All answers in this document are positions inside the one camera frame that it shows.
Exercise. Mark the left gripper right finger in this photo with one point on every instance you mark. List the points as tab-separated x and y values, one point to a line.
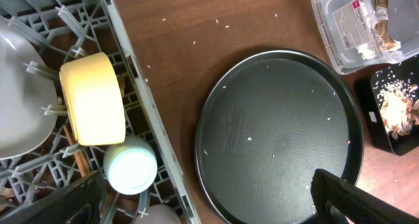
337	201

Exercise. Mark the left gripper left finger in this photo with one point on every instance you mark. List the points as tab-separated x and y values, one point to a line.
79	202

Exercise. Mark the blue plastic cup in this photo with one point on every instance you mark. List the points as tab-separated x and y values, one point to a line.
130	167

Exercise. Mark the pink plastic cup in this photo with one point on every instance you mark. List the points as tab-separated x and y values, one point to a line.
158	214

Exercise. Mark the grey round plate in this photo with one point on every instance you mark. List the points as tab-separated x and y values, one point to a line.
24	125

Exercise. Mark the yellow bowl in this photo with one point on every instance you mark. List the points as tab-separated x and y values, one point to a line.
93	100

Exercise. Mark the grey dishwasher rack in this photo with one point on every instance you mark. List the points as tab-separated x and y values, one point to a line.
61	31

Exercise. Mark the round black tray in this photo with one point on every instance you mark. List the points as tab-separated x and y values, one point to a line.
268	124

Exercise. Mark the rectangular black tray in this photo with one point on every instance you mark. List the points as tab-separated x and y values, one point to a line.
367	89

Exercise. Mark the food scraps pile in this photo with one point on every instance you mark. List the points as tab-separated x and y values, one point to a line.
396	92

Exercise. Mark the crumpled white paper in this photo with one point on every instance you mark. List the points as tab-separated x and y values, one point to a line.
367	51

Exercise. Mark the brown food scrap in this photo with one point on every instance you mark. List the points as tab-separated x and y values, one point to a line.
387	43

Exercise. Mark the clear plastic bin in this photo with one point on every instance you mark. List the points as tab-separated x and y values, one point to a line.
345	24

